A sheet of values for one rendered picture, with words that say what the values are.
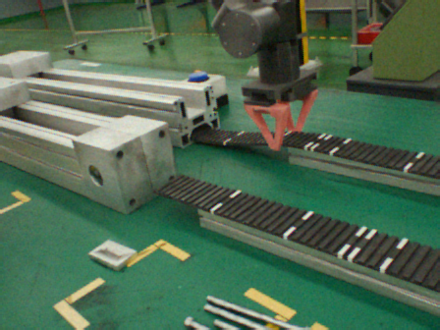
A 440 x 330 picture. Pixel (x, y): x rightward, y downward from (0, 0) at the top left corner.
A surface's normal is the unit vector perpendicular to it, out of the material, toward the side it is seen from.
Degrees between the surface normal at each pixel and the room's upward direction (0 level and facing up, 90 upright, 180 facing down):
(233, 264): 0
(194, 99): 90
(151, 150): 90
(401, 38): 90
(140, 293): 0
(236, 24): 89
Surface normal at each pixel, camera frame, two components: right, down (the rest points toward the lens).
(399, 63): -0.69, 0.39
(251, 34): -0.52, 0.42
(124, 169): 0.74, 0.18
